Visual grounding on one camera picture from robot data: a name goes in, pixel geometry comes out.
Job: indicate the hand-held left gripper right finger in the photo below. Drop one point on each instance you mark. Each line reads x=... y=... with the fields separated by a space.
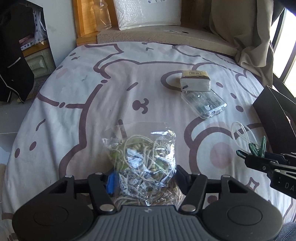
x=182 y=179

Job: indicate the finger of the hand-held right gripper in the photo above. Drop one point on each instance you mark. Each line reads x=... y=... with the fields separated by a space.
x=277 y=157
x=259 y=162

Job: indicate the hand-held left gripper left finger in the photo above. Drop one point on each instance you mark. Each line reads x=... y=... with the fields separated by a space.
x=111 y=185

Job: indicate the green plastic clip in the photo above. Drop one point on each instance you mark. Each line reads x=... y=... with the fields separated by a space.
x=252 y=147
x=262 y=146

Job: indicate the clear bag of rubber bands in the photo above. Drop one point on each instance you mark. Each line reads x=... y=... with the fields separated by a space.
x=143 y=162

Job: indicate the black cardboard box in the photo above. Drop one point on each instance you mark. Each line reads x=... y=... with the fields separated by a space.
x=272 y=115

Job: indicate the clear plastic case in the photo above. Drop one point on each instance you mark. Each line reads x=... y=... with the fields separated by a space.
x=203 y=104

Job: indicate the yellow tissue pack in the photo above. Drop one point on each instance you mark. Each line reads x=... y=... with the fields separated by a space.
x=195 y=81

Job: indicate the bear print bedsheet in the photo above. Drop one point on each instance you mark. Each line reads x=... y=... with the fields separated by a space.
x=92 y=115

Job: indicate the black window grille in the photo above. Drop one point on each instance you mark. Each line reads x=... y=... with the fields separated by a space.
x=284 y=46

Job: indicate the beige curtain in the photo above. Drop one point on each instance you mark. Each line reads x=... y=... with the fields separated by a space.
x=249 y=34

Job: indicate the white low cabinet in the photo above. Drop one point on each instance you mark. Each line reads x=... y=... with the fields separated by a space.
x=39 y=62

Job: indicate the black jacket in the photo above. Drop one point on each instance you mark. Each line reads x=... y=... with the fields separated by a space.
x=13 y=58

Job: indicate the white bubble mailer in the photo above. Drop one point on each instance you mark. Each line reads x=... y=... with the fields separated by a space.
x=148 y=14

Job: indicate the clear glass bottle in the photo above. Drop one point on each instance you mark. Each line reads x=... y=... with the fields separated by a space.
x=101 y=16

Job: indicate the metal storage rack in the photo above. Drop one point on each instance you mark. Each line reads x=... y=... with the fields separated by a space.
x=37 y=30

